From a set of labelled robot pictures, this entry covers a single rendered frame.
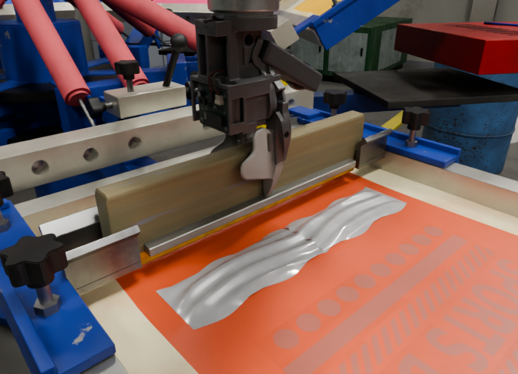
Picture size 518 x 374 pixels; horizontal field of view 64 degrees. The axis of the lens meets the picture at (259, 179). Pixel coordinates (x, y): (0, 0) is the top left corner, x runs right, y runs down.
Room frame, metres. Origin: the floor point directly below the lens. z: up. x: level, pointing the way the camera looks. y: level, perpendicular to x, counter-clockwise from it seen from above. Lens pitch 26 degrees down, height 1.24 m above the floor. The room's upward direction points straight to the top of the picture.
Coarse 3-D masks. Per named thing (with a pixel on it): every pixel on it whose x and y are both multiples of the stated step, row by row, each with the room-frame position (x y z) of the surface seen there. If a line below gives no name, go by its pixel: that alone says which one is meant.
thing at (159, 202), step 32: (320, 128) 0.54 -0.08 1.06; (352, 128) 0.59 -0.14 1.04; (192, 160) 0.43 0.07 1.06; (224, 160) 0.43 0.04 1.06; (288, 160) 0.50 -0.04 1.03; (320, 160) 0.54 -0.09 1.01; (96, 192) 0.35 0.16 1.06; (128, 192) 0.35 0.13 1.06; (160, 192) 0.38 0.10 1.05; (192, 192) 0.40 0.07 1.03; (224, 192) 0.43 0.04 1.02; (256, 192) 0.46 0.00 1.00; (128, 224) 0.35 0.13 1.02; (160, 224) 0.37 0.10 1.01
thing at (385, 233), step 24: (312, 192) 0.55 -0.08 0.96; (336, 192) 0.55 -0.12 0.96; (384, 192) 0.55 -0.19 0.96; (264, 216) 0.48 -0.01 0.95; (288, 216) 0.48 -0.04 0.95; (384, 216) 0.48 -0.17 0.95; (408, 216) 0.48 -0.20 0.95; (432, 216) 0.48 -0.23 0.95; (456, 216) 0.48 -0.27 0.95; (360, 240) 0.42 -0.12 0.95; (384, 240) 0.42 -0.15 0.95; (480, 240) 0.42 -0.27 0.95; (504, 240) 0.42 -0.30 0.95; (360, 264) 0.38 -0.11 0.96
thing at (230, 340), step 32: (256, 224) 0.46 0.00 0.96; (192, 256) 0.39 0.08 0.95; (224, 256) 0.39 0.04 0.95; (320, 256) 0.39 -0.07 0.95; (128, 288) 0.34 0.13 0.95; (160, 288) 0.34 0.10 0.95; (288, 288) 0.34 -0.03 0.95; (320, 288) 0.34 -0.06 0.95; (160, 320) 0.29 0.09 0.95; (224, 320) 0.29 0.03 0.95; (256, 320) 0.29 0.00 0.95; (192, 352) 0.25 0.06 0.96; (224, 352) 0.25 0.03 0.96; (256, 352) 0.25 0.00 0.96
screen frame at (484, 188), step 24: (144, 168) 0.56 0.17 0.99; (384, 168) 0.63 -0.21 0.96; (408, 168) 0.60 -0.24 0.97; (432, 168) 0.57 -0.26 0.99; (456, 168) 0.56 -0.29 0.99; (72, 192) 0.48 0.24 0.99; (456, 192) 0.54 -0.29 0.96; (480, 192) 0.52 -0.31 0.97; (504, 192) 0.50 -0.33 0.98; (24, 216) 0.42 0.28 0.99; (48, 216) 0.44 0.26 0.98
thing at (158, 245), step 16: (352, 160) 0.58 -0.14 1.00; (320, 176) 0.52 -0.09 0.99; (272, 192) 0.47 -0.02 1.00; (288, 192) 0.48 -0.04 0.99; (240, 208) 0.43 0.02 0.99; (256, 208) 0.44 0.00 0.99; (192, 224) 0.40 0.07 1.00; (208, 224) 0.40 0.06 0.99; (160, 240) 0.37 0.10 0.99; (176, 240) 0.37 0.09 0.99
